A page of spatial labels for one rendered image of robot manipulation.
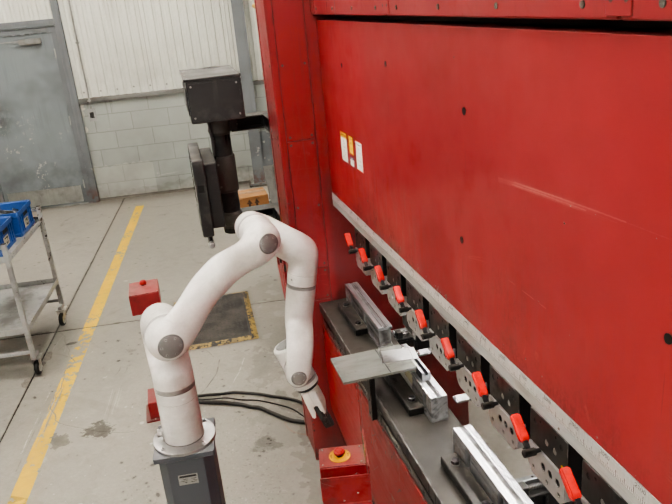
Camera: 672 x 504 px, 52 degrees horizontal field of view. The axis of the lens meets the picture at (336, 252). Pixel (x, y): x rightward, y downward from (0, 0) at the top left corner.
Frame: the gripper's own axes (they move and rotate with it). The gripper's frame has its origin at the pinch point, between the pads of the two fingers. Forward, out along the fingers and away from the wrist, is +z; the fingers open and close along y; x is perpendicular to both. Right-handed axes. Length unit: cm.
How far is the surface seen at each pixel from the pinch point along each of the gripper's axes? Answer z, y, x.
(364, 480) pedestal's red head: 16.2, 14.7, 4.5
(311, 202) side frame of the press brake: -41, -105, 17
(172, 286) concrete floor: 44, -363, -149
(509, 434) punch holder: -12, 56, 51
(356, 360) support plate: -3.1, -23.8, 14.3
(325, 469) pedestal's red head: 13.3, 5.3, -7.3
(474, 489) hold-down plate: 15, 39, 36
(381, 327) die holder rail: 4, -54, 25
